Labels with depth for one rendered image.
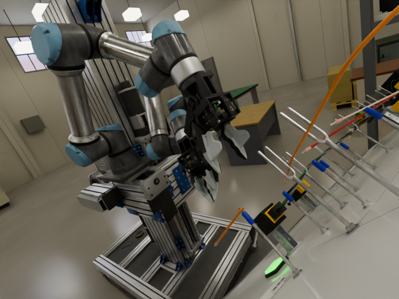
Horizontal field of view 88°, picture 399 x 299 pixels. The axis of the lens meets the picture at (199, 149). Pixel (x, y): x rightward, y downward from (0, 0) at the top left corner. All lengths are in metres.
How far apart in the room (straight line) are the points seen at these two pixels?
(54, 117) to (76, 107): 9.16
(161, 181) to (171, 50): 0.66
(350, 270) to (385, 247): 0.03
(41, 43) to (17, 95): 9.13
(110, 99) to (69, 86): 0.44
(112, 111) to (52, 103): 8.91
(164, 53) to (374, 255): 0.47
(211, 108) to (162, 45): 0.19
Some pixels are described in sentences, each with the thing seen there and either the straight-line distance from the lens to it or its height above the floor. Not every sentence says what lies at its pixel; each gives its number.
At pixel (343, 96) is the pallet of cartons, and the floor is 0.23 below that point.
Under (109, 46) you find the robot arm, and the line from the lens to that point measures 0.85.
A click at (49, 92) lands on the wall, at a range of 10.22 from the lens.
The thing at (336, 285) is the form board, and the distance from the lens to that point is 0.22.
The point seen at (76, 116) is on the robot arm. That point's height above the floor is 1.47.
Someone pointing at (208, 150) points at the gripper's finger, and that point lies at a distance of 0.44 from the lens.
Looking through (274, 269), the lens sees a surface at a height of 1.12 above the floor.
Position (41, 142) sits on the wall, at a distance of 9.84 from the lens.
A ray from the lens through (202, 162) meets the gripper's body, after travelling 0.59.
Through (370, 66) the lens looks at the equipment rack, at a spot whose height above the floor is 1.27.
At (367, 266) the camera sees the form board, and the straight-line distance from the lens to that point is 0.21.
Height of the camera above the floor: 1.46
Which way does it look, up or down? 18 degrees down
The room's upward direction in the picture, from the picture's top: 19 degrees counter-clockwise
